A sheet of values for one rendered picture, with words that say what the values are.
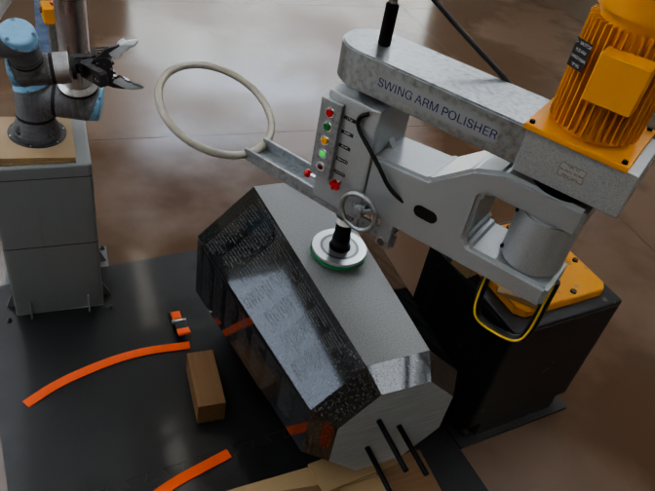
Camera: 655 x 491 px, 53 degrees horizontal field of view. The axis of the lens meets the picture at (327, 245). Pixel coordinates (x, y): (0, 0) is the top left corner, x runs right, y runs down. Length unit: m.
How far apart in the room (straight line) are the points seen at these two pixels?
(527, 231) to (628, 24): 0.62
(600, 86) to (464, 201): 0.55
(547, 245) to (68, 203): 1.98
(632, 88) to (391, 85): 0.68
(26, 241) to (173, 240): 0.96
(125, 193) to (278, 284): 1.86
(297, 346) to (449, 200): 0.77
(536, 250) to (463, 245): 0.23
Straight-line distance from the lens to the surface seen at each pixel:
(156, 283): 3.54
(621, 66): 1.66
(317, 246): 2.49
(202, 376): 2.98
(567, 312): 2.84
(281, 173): 2.45
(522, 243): 2.00
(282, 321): 2.45
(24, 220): 3.08
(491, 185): 1.95
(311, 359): 2.32
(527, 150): 1.84
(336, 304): 2.36
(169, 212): 4.02
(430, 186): 2.04
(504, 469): 3.17
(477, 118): 1.88
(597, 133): 1.79
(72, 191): 2.99
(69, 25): 2.62
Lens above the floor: 2.48
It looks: 39 degrees down
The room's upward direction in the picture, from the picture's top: 12 degrees clockwise
